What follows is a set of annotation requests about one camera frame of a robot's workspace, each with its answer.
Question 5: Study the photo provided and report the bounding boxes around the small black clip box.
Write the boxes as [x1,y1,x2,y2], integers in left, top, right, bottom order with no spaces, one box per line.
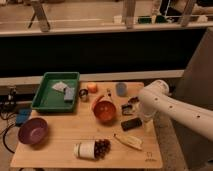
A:
[121,104,133,115]

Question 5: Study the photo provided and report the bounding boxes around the purple bowl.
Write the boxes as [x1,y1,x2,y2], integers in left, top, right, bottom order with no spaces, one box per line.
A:
[18,118,48,145]

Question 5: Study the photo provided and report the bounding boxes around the orange fruit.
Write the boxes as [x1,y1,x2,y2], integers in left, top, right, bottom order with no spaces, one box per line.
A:
[87,82,98,93]

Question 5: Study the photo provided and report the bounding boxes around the small metal can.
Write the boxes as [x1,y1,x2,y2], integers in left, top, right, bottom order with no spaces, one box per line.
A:
[79,89,88,102]

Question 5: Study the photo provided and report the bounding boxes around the white cloth piece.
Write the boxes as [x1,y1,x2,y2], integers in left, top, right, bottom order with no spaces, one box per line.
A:
[52,81,67,92]

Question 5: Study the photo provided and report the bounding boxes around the dark grape bunch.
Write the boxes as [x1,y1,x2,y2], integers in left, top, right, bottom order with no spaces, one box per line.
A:
[94,139,111,159]

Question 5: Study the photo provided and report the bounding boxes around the orange bowl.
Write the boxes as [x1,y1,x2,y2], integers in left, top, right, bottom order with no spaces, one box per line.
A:
[93,101,116,123]

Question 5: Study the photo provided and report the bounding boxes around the white cup on side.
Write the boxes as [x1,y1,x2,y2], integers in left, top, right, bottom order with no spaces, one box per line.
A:
[73,141,95,159]

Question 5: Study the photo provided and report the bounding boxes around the blue box beside table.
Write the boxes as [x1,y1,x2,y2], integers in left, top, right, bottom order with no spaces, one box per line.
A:
[15,108,31,126]

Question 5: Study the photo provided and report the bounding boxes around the blue cup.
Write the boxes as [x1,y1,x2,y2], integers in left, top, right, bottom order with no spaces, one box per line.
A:
[115,82,127,97]

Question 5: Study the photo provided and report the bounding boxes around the grey sponge block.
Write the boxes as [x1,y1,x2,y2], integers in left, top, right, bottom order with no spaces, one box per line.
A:
[64,87,74,102]

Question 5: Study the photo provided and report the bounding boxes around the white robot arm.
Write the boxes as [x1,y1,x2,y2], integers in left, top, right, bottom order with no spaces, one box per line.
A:
[138,80,213,141]

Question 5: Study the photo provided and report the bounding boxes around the black marker pen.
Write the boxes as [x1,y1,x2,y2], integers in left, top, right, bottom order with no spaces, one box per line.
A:
[128,97,139,103]

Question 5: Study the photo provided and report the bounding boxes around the black eraser block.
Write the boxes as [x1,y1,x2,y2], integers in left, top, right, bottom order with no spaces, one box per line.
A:
[121,118,142,131]

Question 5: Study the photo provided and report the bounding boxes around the green plastic tray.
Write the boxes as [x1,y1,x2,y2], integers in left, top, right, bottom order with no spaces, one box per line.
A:
[31,72,80,113]

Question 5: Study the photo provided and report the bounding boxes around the black cables on floor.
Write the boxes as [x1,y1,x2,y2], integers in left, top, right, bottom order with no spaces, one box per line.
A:
[0,99,21,154]

